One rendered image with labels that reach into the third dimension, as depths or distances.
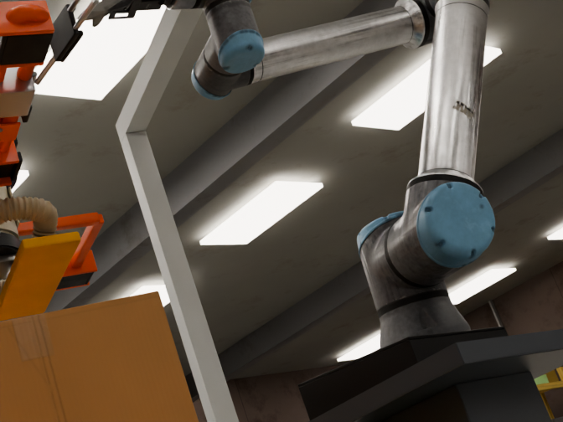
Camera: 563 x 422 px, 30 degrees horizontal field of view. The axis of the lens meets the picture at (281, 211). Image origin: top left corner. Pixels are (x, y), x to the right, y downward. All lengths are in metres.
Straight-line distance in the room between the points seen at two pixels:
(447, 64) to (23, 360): 1.08
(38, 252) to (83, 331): 0.27
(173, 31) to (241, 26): 3.14
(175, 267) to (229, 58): 3.66
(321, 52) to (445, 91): 0.29
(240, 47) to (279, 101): 5.77
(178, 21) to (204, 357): 1.71
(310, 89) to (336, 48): 5.29
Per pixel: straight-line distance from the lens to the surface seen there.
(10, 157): 1.73
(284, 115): 7.72
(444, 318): 2.09
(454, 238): 1.95
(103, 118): 7.58
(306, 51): 2.23
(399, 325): 2.09
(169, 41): 5.23
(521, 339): 1.96
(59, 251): 1.84
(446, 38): 2.23
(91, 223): 2.07
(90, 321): 1.60
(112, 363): 1.59
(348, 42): 2.28
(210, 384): 5.43
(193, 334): 5.50
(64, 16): 1.48
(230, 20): 2.03
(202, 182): 8.38
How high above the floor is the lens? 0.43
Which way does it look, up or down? 20 degrees up
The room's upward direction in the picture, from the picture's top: 20 degrees counter-clockwise
